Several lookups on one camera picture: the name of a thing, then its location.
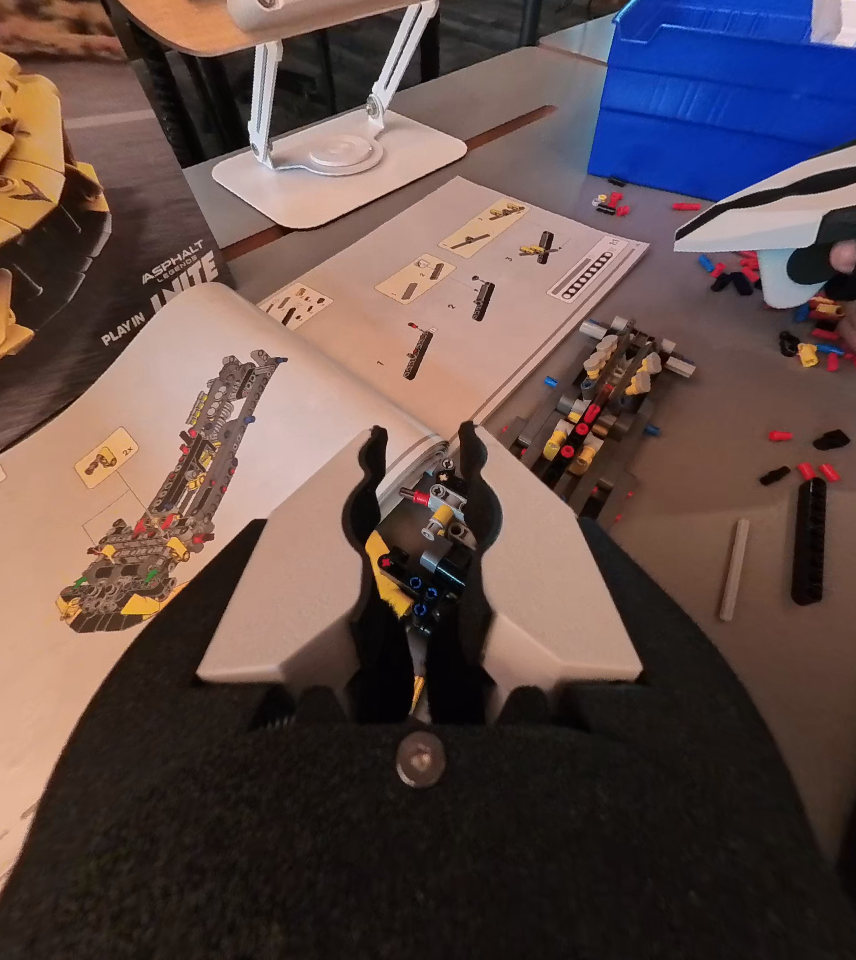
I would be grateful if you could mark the lego instruction booklet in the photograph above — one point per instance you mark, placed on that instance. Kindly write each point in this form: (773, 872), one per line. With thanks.
(308, 390)

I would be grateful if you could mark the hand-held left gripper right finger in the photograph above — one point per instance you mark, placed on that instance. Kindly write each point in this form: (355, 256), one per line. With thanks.
(555, 600)

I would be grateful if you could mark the lego car chassis assembly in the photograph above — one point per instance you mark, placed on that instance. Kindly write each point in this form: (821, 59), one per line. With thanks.
(585, 435)

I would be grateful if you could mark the small lego pin cluster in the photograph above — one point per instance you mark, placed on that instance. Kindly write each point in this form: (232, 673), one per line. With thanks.
(611, 204)

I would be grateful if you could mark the blue plastic bin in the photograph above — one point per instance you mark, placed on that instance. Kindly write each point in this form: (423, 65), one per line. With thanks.
(697, 112)

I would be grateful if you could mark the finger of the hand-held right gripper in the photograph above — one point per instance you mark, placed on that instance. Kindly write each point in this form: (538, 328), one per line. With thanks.
(750, 234)
(832, 169)

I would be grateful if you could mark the wooden document stand white base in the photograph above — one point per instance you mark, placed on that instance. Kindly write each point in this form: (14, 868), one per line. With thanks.
(398, 165)

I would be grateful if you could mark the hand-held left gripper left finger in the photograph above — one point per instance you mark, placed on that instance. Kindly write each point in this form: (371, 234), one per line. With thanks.
(285, 600)

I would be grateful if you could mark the lego set box yellow car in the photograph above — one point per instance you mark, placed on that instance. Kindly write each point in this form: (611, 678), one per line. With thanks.
(143, 217)

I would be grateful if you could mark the long black lego beam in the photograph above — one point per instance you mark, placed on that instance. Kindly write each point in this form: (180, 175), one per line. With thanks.
(808, 540)

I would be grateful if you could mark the black lego connector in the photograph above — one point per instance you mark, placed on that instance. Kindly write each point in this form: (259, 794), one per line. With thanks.
(774, 475)
(831, 439)

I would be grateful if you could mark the pile of small lego pins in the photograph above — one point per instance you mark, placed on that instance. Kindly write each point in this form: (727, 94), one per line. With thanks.
(810, 352)

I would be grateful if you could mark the light grey lego axle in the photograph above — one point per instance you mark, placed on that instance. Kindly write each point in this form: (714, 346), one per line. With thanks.
(733, 570)

